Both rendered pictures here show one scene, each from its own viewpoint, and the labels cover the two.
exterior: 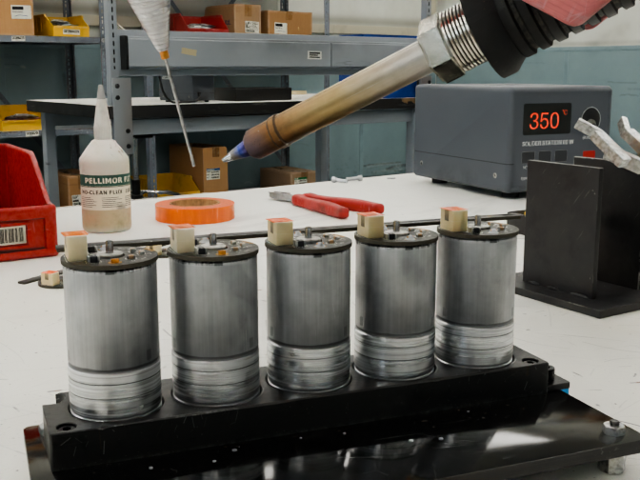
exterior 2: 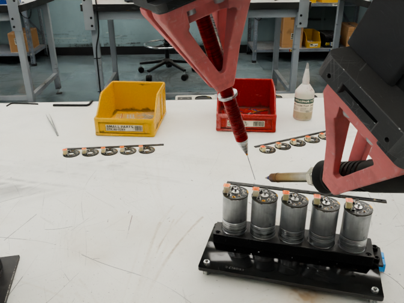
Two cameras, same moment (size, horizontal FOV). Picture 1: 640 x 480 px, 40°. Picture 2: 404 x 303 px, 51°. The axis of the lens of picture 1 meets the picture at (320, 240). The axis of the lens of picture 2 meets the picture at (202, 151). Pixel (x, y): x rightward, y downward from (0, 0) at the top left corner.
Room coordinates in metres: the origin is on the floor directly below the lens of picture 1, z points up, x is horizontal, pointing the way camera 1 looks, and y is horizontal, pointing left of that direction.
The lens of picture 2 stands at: (-0.07, -0.12, 1.02)
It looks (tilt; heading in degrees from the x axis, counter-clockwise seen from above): 25 degrees down; 36
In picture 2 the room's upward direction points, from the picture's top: straight up
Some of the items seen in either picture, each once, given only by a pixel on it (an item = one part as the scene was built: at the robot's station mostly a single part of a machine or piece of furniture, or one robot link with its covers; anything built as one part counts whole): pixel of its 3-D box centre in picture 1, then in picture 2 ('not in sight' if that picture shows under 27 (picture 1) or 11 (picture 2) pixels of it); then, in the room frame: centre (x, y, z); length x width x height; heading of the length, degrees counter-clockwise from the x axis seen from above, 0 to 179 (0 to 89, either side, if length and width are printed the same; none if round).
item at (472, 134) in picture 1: (507, 136); not in sight; (0.84, -0.18, 0.80); 0.15 x 0.12 x 0.10; 27
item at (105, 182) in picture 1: (104, 157); (305, 91); (0.61, 0.15, 0.80); 0.03 x 0.03 x 0.10
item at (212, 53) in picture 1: (292, 57); not in sight; (3.14, 0.10, 0.90); 1.30 x 0.06 x 0.12; 128
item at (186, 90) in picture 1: (186, 88); not in sight; (3.05, 0.46, 0.80); 0.15 x 0.12 x 0.10; 57
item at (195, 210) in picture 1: (194, 210); not in sight; (0.66, 0.09, 0.76); 0.06 x 0.06 x 0.01
